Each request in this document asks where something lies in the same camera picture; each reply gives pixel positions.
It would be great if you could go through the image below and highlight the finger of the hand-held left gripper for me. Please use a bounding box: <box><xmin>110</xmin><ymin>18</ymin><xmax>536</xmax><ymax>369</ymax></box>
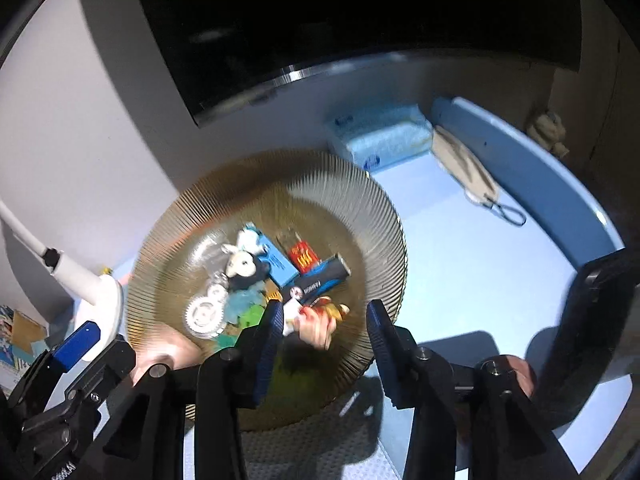
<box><xmin>64</xmin><ymin>337</ymin><xmax>137</xmax><ymax>412</ymax></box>
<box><xmin>10</xmin><ymin>320</ymin><xmax>103</xmax><ymax>411</ymax></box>

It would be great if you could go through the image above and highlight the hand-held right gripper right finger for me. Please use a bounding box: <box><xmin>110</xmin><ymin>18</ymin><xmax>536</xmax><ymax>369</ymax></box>
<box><xmin>366</xmin><ymin>300</ymin><xmax>581</xmax><ymax>480</ymax></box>

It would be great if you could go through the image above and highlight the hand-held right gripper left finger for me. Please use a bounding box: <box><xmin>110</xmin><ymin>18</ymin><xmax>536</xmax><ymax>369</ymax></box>
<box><xmin>75</xmin><ymin>300</ymin><xmax>286</xmax><ymax>480</ymax></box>

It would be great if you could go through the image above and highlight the green plastic leaf toy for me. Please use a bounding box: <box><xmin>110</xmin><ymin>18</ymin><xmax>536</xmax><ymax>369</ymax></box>
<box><xmin>240</xmin><ymin>305</ymin><xmax>268</xmax><ymax>333</ymax></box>

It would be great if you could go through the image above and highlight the red and black small figurine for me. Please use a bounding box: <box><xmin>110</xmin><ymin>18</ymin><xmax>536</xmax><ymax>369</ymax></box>
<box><xmin>287</xmin><ymin>296</ymin><xmax>351</xmax><ymax>348</ymax></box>

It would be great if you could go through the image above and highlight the green translucent toy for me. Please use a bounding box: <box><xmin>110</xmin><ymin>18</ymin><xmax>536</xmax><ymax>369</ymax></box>
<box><xmin>217</xmin><ymin>287</ymin><xmax>266</xmax><ymax>348</ymax></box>

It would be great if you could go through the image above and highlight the clear correction tape dispenser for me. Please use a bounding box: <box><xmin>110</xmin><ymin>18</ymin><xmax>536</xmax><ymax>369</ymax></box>
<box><xmin>185</xmin><ymin>270</ymin><xmax>231</xmax><ymax>341</ymax></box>

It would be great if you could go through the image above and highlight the black lighter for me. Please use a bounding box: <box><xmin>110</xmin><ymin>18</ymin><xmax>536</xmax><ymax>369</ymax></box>
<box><xmin>282</xmin><ymin>255</ymin><xmax>351</xmax><ymax>306</ymax></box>

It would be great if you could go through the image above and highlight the blue rectangular box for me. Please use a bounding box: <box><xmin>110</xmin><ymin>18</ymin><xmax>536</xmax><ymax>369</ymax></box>
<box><xmin>252</xmin><ymin>230</ymin><xmax>301</xmax><ymax>288</ymax></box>

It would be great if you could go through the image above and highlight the black and white toy figure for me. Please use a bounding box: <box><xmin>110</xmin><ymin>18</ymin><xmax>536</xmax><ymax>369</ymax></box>
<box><xmin>220</xmin><ymin>225</ymin><xmax>271</xmax><ymax>293</ymax></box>

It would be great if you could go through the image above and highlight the amber ribbed glass plate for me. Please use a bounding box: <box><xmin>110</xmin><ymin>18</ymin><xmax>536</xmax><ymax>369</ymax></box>
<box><xmin>124</xmin><ymin>149</ymin><xmax>408</xmax><ymax>432</ymax></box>

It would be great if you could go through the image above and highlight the brown cardboard box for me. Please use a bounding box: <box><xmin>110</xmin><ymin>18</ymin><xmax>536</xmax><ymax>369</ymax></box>
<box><xmin>0</xmin><ymin>305</ymin><xmax>51</xmax><ymax>393</ymax></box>

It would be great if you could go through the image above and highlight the white desk lamp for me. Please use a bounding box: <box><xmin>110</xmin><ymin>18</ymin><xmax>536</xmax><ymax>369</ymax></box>
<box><xmin>0</xmin><ymin>197</ymin><xmax>125</xmax><ymax>363</ymax></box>

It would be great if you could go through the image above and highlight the beige face mask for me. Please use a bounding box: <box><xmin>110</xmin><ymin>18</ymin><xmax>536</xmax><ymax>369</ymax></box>
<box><xmin>431</xmin><ymin>125</ymin><xmax>527</xmax><ymax>227</ymax></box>

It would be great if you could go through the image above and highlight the blue tissue pack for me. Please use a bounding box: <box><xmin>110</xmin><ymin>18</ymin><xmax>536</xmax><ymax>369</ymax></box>
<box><xmin>327</xmin><ymin>102</ymin><xmax>433</xmax><ymax>171</ymax></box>

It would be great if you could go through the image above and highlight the black upright object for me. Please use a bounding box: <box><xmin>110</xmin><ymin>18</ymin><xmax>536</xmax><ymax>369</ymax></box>
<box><xmin>530</xmin><ymin>250</ymin><xmax>640</xmax><ymax>431</ymax></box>

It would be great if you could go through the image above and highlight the small beige plush toy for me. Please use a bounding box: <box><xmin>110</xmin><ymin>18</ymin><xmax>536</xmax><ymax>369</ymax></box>
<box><xmin>525</xmin><ymin>107</ymin><xmax>571</xmax><ymax>158</ymax></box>

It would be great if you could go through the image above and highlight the black monitor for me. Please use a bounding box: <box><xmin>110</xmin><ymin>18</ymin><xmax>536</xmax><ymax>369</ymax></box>
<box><xmin>127</xmin><ymin>0</ymin><xmax>583</xmax><ymax>128</ymax></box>

